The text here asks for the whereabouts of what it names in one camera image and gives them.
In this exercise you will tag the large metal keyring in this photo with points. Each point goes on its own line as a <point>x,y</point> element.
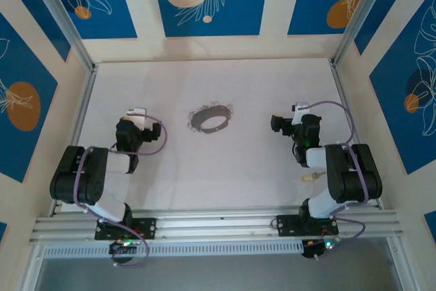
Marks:
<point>197,120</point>

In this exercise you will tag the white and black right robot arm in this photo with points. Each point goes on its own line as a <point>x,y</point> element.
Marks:
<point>354,175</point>

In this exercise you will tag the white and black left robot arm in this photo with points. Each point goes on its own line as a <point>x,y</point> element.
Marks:
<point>81,175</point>

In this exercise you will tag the black controller board green light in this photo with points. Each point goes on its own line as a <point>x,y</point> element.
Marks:
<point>311,250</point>
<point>119,246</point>

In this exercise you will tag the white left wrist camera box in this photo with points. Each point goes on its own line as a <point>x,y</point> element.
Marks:
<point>136,117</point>

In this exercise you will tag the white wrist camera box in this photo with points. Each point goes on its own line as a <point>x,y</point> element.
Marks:
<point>301,110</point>
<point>136,117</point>

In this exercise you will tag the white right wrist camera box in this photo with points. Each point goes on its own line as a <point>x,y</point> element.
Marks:
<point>301,110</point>

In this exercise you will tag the aluminium table side rail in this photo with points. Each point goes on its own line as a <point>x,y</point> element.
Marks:
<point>83,107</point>

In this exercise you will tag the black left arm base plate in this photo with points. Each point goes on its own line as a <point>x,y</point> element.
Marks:
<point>148,228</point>

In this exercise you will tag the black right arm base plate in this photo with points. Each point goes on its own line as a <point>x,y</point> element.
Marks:
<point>286,226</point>

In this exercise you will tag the long aluminium mounting rail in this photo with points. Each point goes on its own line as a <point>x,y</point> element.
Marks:
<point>218,228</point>

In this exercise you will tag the aluminium frame post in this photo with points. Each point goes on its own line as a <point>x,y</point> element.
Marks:
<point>63,15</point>
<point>359,15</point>

